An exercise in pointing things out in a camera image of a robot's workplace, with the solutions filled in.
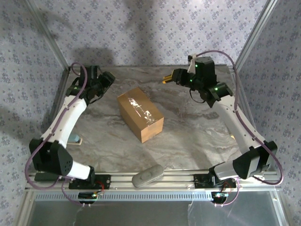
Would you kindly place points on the yellow black utility knife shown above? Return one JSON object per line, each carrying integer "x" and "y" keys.
{"x": 167, "y": 79}

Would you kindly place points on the brown cardboard express box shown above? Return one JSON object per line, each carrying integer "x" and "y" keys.
{"x": 138, "y": 117}

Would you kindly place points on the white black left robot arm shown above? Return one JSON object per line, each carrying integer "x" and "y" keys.
{"x": 63, "y": 122}

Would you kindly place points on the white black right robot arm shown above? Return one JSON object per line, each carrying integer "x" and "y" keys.
{"x": 235, "y": 122}

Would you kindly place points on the small blue cream object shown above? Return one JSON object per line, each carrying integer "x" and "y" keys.
{"x": 78, "y": 141}

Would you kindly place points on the floral print cloth backdrop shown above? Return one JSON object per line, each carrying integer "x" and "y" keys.
{"x": 150, "y": 28}

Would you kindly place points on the grey fabric oval pouch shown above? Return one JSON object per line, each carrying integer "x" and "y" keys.
{"x": 147, "y": 176}

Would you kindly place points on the shiny metal sheet panel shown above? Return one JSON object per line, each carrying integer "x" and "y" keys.
{"x": 150, "y": 214}

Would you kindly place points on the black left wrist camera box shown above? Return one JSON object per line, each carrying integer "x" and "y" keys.
{"x": 107, "y": 80}

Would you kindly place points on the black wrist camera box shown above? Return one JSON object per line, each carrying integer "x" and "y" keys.
{"x": 180, "y": 76}
{"x": 107, "y": 80}

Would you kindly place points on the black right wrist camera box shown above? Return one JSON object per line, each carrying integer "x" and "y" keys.
{"x": 180, "y": 76}

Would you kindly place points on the aluminium side rail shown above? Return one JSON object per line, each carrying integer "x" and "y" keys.
{"x": 243, "y": 94}
{"x": 57, "y": 94}

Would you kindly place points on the aluminium frame post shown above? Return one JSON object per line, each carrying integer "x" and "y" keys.
{"x": 254, "y": 35}
{"x": 50, "y": 37}

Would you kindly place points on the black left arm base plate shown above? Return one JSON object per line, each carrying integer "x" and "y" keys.
{"x": 104, "y": 182}

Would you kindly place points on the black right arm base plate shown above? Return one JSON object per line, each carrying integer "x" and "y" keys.
{"x": 200, "y": 182}

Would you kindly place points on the aluminium mounting rail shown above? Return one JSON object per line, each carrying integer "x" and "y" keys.
{"x": 176, "y": 182}

